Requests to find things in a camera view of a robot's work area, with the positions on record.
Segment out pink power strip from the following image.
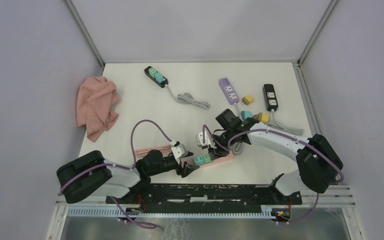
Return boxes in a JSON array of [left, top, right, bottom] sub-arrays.
[[182, 152, 234, 168]]

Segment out green charger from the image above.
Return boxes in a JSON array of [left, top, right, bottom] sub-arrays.
[[202, 154, 213, 164]]

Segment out teal charger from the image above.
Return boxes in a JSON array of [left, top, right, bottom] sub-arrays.
[[148, 67, 158, 78], [193, 156, 205, 166]]

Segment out grey cable of purple strip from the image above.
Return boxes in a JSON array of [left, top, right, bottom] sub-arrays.
[[231, 103, 245, 156]]

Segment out teal usb charger plug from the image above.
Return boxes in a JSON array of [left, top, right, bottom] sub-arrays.
[[240, 110, 253, 120]]

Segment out yellow usb charger plug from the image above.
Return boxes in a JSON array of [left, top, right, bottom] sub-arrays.
[[241, 94, 254, 106]]

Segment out grey cable of black strip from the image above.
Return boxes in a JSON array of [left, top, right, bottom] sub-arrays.
[[265, 109, 306, 137]]

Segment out purple power strip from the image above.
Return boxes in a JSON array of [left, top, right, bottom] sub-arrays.
[[218, 77, 240, 105]]

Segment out black power strip white sockets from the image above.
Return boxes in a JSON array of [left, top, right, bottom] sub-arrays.
[[262, 84, 279, 112]]

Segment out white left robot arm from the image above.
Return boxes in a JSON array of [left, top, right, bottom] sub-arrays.
[[56, 146, 199, 204]]

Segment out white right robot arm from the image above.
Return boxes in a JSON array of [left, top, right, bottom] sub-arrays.
[[197, 109, 345, 204]]

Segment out black power strip far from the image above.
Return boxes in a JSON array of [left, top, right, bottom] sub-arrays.
[[144, 66, 169, 89]]

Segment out pink cloth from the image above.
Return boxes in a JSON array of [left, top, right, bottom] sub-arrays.
[[76, 76, 120, 143]]

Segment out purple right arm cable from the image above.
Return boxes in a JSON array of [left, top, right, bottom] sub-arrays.
[[201, 124, 345, 226]]

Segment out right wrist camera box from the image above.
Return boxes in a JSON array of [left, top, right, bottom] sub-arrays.
[[195, 131, 216, 149]]

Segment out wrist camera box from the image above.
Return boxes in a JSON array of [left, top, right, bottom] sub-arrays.
[[195, 131, 216, 149], [171, 141, 194, 164]]

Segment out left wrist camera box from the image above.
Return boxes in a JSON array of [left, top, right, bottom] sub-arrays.
[[171, 141, 194, 164]]

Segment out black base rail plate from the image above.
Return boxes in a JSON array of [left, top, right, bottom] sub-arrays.
[[116, 183, 303, 214]]

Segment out grey cable of far strip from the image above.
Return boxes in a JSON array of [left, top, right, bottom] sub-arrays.
[[165, 84, 211, 111]]

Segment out white slotted cable duct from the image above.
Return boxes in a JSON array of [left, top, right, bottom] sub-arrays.
[[66, 205, 292, 220]]

